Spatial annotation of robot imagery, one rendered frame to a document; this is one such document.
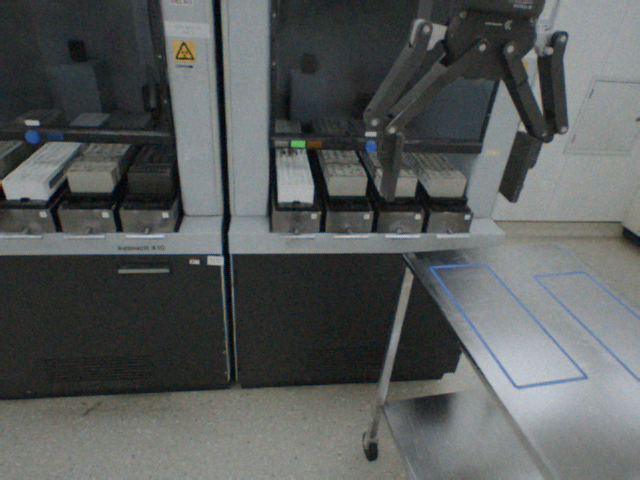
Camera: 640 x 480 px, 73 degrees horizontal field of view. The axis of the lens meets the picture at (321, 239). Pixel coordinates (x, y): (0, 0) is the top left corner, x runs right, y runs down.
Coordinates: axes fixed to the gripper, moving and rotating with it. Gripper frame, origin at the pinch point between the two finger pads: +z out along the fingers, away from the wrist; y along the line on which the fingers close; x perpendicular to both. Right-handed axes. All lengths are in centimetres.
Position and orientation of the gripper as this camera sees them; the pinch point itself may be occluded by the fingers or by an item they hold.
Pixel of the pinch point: (450, 187)
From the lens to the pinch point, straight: 48.2
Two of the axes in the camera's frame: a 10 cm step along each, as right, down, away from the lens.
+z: -0.7, 8.4, 5.3
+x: -1.2, -5.4, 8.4
